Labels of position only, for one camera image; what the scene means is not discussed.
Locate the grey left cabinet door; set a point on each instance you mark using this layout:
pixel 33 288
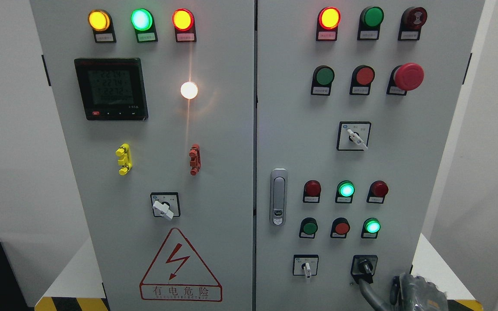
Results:
pixel 217 203

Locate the red push button second row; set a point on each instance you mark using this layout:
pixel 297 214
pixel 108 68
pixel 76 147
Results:
pixel 361 80

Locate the red electrical hazard sticker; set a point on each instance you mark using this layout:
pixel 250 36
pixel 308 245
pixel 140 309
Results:
pixel 178 273

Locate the red terminal connector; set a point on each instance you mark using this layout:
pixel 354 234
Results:
pixel 195 159

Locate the red emergency stop button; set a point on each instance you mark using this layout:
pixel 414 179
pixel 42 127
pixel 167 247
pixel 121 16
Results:
pixel 404 78

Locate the green push button top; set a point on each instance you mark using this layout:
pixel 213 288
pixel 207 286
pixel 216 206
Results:
pixel 369 26

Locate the dark red indicator light right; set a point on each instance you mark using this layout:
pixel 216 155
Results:
pixel 377 192

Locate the green push button second row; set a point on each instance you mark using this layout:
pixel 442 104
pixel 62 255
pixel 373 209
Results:
pixel 322 79

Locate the dark red buzzer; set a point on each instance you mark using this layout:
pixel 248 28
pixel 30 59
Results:
pixel 412 20

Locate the white selector switch upper right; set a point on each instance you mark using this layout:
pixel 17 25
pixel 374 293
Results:
pixel 353 135

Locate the green push button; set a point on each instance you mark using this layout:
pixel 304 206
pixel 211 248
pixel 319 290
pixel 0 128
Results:
pixel 369 26
pixel 308 228

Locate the red-orange indicator light right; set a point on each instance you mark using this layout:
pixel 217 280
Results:
pixel 327 24

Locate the silver door latch handle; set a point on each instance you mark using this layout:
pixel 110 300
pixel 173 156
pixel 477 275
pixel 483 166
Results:
pixel 277 200

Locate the black rotary knob switch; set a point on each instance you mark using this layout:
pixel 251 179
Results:
pixel 363 268

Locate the white lit indicator lamp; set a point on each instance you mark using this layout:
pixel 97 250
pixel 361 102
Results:
pixel 189 90

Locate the green lit indicator middle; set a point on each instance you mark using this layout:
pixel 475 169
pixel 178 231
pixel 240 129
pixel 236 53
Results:
pixel 344 192

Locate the red-orange indicator light left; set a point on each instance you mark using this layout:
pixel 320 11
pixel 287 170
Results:
pixel 184 25

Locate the yellow terminal connector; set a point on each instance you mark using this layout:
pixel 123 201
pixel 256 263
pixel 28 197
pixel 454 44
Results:
pixel 124 158

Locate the grey cabinet door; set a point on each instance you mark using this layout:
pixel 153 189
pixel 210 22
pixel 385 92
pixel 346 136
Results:
pixel 217 203
pixel 299 132

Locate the white selector switch left door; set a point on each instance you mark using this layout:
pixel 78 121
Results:
pixel 165 204

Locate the dark red indicator light left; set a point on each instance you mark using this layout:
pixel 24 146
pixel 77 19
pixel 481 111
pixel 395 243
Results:
pixel 311 192

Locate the white selector switch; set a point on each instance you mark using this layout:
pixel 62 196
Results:
pixel 305 265
pixel 353 135

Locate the white selector switch bottom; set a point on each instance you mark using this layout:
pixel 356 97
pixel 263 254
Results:
pixel 305 265

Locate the red push button lower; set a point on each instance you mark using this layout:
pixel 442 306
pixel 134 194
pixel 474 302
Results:
pixel 340 228

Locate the green push button lower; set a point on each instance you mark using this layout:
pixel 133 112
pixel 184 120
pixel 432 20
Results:
pixel 308 228

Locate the grey right cabinet door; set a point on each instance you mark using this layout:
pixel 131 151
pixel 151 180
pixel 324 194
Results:
pixel 299 132

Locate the dark red indicator light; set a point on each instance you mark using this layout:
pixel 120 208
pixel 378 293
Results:
pixel 311 192
pixel 377 192

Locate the black digital power meter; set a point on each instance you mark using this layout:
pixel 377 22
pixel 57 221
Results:
pixel 112 89

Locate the green lit indicator light left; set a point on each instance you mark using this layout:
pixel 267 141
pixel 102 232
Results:
pixel 143 24

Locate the green lit button lower right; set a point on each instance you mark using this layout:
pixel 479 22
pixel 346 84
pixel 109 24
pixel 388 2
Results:
pixel 370 228

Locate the yellow indicator light top left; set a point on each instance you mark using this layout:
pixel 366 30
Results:
pixel 102 26

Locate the red-orange indicator light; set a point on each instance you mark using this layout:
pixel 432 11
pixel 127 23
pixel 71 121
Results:
pixel 184 25
pixel 327 24

